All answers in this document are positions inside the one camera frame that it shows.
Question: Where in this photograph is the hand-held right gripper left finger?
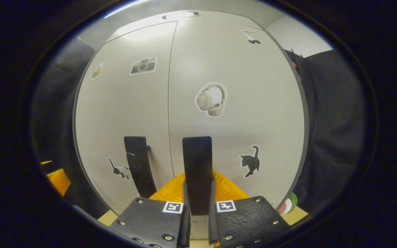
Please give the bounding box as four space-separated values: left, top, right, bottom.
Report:
108 172 191 248

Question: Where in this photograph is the white door with headphone sticker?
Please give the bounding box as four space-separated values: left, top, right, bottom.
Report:
168 15 306 240

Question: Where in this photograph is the white door with camera sticker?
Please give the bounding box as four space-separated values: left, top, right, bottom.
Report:
74 21 189 216

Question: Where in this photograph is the black backdrop cloth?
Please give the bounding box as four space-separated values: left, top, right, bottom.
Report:
283 48 368 214
30 36 109 217

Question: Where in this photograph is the white drawer front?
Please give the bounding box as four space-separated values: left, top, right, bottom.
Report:
105 10 264 43

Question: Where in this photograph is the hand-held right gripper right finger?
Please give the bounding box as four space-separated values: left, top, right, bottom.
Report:
208 170 293 248

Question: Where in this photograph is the black door handle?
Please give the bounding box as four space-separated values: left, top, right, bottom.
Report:
124 136 157 198
182 136 213 216

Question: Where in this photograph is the white double-door shoe cabinet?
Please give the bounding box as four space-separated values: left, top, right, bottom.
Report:
72 10 310 241

